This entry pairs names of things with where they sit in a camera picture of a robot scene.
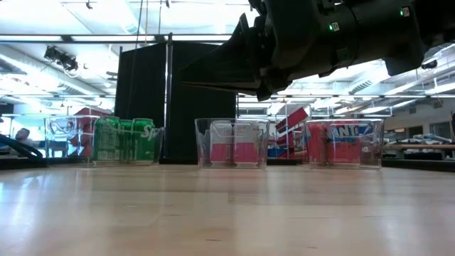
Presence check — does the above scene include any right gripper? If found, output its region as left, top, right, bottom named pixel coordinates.
left=179, top=0, right=323, bottom=102

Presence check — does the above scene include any person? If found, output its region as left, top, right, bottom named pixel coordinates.
left=14, top=127, right=35, bottom=147

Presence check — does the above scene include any black ceiling-mounted device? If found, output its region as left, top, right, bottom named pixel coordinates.
left=43, top=45, right=80, bottom=73

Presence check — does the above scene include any clear plastic bin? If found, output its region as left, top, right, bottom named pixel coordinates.
left=304, top=118, right=385, bottom=170
left=44, top=114, right=165, bottom=168
left=194, top=117, right=271, bottom=169

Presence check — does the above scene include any thick black cable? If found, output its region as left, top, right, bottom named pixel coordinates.
left=0, top=133, right=48, bottom=168

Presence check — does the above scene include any black aluminium table frame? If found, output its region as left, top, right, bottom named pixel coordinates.
left=0, top=156, right=455, bottom=174

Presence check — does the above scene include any red Fanta can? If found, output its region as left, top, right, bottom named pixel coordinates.
left=306, top=121, right=328, bottom=166
left=326, top=120, right=363, bottom=166

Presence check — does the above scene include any grey vertical pole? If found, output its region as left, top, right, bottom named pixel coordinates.
left=164, top=32, right=174, bottom=165

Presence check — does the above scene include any black folding partition screen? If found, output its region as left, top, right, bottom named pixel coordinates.
left=114, top=40, right=238, bottom=166

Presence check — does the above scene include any wooden background table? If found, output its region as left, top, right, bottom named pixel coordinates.
left=390, top=142, right=455, bottom=161

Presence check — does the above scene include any long ceiling light rail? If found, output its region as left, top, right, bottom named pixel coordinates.
left=0, top=33, right=232, bottom=46

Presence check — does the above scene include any blue storage bin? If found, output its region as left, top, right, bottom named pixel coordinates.
left=267, top=146, right=286, bottom=159

